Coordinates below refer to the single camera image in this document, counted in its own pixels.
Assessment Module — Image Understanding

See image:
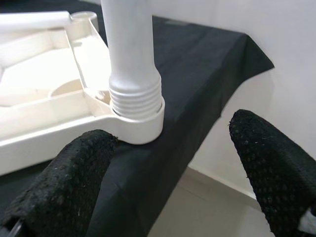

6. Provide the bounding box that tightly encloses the white plastic table leg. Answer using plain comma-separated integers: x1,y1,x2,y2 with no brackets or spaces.
0,11,72,34
101,0,163,121

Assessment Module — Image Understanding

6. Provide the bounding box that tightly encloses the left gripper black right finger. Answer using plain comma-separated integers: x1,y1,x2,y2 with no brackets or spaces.
228,109,316,237

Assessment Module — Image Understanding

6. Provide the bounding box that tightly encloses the white plastic children table top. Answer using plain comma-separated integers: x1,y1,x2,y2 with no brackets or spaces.
0,11,165,177

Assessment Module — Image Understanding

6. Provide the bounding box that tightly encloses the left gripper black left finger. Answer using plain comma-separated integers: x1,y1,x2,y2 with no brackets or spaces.
0,128,119,237

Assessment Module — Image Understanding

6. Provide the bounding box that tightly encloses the black table cloth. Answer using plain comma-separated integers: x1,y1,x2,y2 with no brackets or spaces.
0,0,275,237

